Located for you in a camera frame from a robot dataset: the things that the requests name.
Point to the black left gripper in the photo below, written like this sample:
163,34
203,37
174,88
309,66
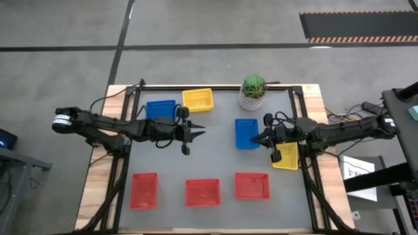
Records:
183,134

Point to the black hazard-striped floor mat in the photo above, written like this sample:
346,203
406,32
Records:
359,26

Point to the black power adapter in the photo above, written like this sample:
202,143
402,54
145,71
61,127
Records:
370,107

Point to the blue glowing device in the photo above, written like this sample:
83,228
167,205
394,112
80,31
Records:
6,140

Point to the grey side desk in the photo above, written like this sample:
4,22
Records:
19,158

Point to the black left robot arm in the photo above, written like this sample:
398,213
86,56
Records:
98,122

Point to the teal box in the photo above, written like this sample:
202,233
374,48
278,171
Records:
414,113

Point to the yellow plastic slotted basket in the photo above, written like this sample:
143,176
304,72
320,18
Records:
198,100
289,156

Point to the black side desk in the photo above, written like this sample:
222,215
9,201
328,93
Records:
401,130

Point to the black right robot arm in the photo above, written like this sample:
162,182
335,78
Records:
343,132

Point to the white printed sign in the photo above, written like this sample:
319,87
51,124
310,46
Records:
356,182

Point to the blue plastic slotted basket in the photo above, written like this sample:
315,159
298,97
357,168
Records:
156,109
245,134

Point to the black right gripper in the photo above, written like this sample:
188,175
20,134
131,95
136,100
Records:
279,134

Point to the red plastic slotted basket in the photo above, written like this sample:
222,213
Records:
143,191
202,192
252,186

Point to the grey triangle-patterned plant pot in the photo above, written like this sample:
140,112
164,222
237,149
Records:
249,104

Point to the black table frame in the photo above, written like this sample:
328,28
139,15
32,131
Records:
296,90

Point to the green succulent plant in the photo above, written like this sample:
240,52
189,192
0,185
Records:
254,85

